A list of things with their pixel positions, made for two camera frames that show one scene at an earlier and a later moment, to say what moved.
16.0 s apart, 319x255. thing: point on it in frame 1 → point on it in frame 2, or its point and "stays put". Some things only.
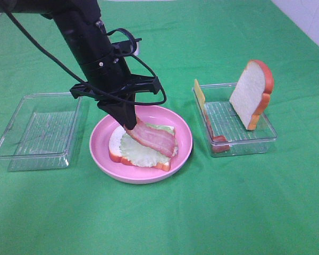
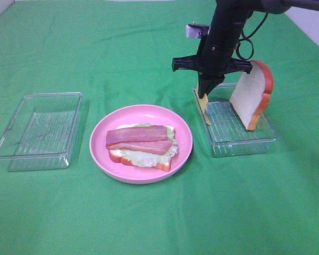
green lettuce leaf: [139, 153] stays put
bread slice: [252, 97] stays put
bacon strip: [160, 141] → [144, 133]
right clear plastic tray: [223, 121] stays put
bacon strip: [219, 143] → [162, 146]
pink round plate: [126, 173] stays put
